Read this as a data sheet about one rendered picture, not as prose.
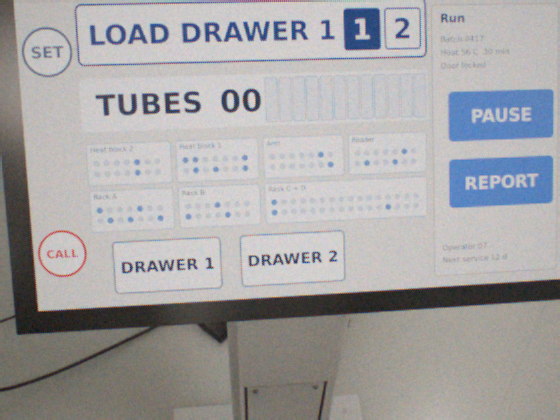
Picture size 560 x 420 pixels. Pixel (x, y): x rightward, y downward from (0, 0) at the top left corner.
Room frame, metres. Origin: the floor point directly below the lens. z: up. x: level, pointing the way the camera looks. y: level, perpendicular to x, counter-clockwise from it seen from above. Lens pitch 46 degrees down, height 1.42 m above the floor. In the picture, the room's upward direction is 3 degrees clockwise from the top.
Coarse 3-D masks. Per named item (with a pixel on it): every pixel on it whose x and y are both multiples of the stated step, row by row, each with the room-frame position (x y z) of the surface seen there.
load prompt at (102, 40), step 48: (288, 0) 0.48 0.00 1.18; (336, 0) 0.48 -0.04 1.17; (384, 0) 0.49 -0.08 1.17; (96, 48) 0.44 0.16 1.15; (144, 48) 0.44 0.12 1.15; (192, 48) 0.44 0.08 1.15; (240, 48) 0.45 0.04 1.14; (288, 48) 0.45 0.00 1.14; (336, 48) 0.46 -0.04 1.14; (384, 48) 0.46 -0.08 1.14
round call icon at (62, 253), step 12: (60, 228) 0.33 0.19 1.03; (72, 228) 0.34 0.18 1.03; (84, 228) 0.34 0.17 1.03; (36, 240) 0.33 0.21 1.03; (48, 240) 0.33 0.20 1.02; (60, 240) 0.33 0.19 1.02; (72, 240) 0.33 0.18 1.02; (84, 240) 0.33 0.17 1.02; (36, 252) 0.32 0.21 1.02; (48, 252) 0.32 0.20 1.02; (60, 252) 0.32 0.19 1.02; (72, 252) 0.32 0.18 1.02; (84, 252) 0.32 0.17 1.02; (48, 264) 0.31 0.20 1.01; (60, 264) 0.31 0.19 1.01; (72, 264) 0.32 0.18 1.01; (84, 264) 0.32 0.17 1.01; (48, 276) 0.31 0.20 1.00; (60, 276) 0.31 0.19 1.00; (72, 276) 0.31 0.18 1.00; (84, 276) 0.31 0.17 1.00
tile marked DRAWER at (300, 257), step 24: (240, 240) 0.34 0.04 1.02; (264, 240) 0.34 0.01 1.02; (288, 240) 0.35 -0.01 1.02; (312, 240) 0.35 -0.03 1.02; (336, 240) 0.35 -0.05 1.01; (240, 264) 0.33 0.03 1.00; (264, 264) 0.33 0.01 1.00; (288, 264) 0.33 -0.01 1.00; (312, 264) 0.33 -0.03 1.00; (336, 264) 0.34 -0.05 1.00
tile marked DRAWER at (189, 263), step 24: (144, 240) 0.33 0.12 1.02; (168, 240) 0.34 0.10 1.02; (192, 240) 0.34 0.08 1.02; (216, 240) 0.34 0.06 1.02; (120, 264) 0.32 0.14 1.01; (144, 264) 0.32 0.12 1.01; (168, 264) 0.32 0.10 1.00; (192, 264) 0.33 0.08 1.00; (216, 264) 0.33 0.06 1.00; (120, 288) 0.31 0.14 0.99; (144, 288) 0.31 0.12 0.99; (168, 288) 0.31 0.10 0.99; (192, 288) 0.31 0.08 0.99; (216, 288) 0.31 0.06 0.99
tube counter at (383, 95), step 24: (312, 72) 0.44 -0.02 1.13; (336, 72) 0.45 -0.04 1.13; (360, 72) 0.45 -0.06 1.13; (384, 72) 0.45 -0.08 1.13; (408, 72) 0.45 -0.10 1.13; (240, 96) 0.42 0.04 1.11; (264, 96) 0.43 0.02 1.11; (288, 96) 0.43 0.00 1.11; (312, 96) 0.43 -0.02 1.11; (336, 96) 0.43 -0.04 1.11; (360, 96) 0.43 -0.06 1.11; (384, 96) 0.44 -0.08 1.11; (408, 96) 0.44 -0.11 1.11; (240, 120) 0.41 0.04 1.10; (264, 120) 0.41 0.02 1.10; (288, 120) 0.41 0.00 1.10; (312, 120) 0.42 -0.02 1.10; (336, 120) 0.42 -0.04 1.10; (360, 120) 0.42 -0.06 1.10; (384, 120) 0.42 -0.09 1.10
